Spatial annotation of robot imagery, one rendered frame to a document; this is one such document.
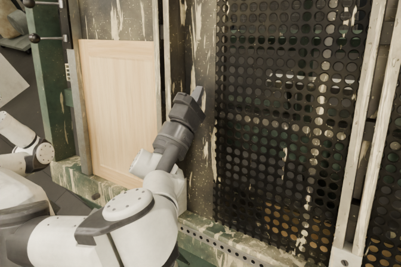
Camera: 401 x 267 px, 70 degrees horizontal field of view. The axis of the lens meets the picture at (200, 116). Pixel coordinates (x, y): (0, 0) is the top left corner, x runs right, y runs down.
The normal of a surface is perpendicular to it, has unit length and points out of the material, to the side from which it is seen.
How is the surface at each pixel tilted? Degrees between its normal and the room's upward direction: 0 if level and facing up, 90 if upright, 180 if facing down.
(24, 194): 47
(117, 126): 58
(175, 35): 90
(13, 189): 23
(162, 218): 75
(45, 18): 90
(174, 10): 90
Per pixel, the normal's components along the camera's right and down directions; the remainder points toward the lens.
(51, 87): 0.83, 0.16
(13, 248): -0.51, -0.08
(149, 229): 0.65, -0.04
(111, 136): -0.56, 0.23
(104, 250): 0.85, -0.16
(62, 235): -0.48, -0.63
